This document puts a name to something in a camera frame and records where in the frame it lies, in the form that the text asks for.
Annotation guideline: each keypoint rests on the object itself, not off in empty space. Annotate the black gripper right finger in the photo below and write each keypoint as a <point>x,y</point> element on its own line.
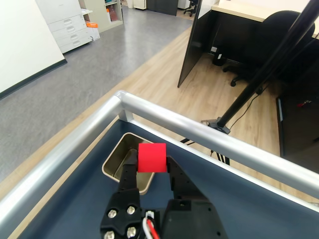
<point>192,216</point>

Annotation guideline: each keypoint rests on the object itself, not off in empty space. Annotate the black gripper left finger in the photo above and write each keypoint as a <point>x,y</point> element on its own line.
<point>124,206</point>

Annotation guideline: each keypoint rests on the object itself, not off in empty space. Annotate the red cube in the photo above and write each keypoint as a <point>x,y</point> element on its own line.
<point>152,158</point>

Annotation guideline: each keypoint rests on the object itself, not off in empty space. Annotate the square metal tin container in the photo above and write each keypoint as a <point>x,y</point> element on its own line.
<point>114,159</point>

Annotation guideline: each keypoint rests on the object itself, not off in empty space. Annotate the dark blue table mat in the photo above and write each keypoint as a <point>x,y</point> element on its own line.
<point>224,199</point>

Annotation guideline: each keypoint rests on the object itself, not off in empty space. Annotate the black low cabinet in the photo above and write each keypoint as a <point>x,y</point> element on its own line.
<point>299,134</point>

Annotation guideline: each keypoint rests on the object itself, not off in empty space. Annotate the black waste bin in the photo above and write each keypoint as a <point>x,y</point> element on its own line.
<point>219,61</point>

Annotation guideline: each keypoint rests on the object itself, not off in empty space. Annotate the black tripod stand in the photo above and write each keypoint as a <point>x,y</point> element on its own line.
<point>261,72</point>

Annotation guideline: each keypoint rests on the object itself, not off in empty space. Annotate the black desk partition panel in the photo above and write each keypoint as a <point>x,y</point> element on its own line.
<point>197,49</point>

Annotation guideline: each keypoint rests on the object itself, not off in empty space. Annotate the orange and white cardboard box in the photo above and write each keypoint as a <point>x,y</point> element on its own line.
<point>93,32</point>

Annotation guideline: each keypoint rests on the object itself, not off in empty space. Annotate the white drawer cabinet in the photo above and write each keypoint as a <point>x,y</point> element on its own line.
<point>67,30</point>

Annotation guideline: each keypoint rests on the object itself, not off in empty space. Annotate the beige shelf unit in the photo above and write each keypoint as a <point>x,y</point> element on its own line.
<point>103,15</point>

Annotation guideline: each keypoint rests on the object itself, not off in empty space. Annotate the dark sideboard cabinet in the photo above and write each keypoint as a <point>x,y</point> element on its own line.
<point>162,7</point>

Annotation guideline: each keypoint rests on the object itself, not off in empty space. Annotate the wooden top desk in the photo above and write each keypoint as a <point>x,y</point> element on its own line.
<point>239,13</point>

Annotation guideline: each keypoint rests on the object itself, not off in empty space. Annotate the small black office chair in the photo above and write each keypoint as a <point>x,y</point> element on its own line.
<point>192,7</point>

